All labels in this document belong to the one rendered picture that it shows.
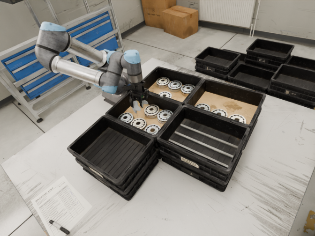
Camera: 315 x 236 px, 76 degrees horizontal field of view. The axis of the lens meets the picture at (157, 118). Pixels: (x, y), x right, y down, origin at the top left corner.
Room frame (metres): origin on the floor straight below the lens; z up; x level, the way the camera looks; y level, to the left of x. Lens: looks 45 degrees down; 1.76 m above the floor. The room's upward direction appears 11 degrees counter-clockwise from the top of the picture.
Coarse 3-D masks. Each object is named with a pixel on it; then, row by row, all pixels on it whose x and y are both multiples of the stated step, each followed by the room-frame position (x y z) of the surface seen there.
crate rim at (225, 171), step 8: (200, 112) 0.80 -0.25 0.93; (224, 120) 0.71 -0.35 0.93; (248, 128) 0.62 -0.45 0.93; (160, 136) 0.69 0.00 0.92; (168, 144) 0.62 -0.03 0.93; (240, 144) 0.54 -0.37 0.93; (184, 152) 0.56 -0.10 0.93; (200, 160) 0.50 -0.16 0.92; (208, 160) 0.49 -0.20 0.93; (232, 160) 0.47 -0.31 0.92; (216, 168) 0.44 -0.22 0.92; (224, 168) 0.43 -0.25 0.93
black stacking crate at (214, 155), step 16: (192, 112) 0.84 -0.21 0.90; (176, 128) 0.80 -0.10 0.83; (208, 128) 0.76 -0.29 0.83; (224, 128) 0.70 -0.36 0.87; (240, 128) 0.65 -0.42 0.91; (160, 144) 0.67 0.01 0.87; (192, 144) 0.66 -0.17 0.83; (208, 144) 0.64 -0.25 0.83; (224, 144) 0.62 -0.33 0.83; (192, 160) 0.54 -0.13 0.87; (224, 160) 0.53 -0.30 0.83; (224, 176) 0.42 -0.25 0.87
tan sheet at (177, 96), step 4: (156, 84) 1.29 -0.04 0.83; (152, 88) 1.24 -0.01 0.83; (156, 88) 1.23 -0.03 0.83; (160, 88) 1.22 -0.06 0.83; (164, 88) 1.21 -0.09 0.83; (156, 92) 1.19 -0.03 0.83; (160, 92) 1.18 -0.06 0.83; (172, 92) 1.15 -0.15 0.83; (176, 92) 1.14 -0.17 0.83; (180, 92) 1.13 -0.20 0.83; (172, 96) 1.10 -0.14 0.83; (176, 96) 1.10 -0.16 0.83; (180, 96) 1.09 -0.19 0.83; (184, 96) 1.08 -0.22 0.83; (180, 100) 1.05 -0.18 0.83
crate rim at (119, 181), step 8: (112, 120) 0.87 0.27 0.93; (88, 128) 0.84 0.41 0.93; (128, 128) 0.78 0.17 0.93; (80, 136) 0.79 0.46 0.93; (144, 136) 0.71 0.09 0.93; (72, 144) 0.74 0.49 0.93; (152, 144) 0.65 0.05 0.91; (72, 152) 0.69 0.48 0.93; (144, 152) 0.60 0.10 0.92; (136, 160) 0.56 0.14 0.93; (96, 168) 0.56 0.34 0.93; (128, 168) 0.53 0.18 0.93; (104, 176) 0.52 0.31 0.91
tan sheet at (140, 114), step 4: (136, 100) 1.14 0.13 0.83; (144, 104) 1.08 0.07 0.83; (148, 104) 1.07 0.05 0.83; (128, 108) 1.07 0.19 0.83; (144, 108) 1.04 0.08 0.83; (124, 112) 1.03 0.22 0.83; (128, 112) 1.03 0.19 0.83; (132, 112) 1.02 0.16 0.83; (140, 112) 1.00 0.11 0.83; (136, 116) 0.97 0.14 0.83; (140, 116) 0.97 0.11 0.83; (144, 116) 0.96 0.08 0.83; (148, 120) 0.91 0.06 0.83; (152, 120) 0.91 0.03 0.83; (156, 120) 0.90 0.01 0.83; (148, 124) 0.88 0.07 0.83; (152, 124) 0.87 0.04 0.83; (156, 124) 0.87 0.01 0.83; (160, 124) 0.86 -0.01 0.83
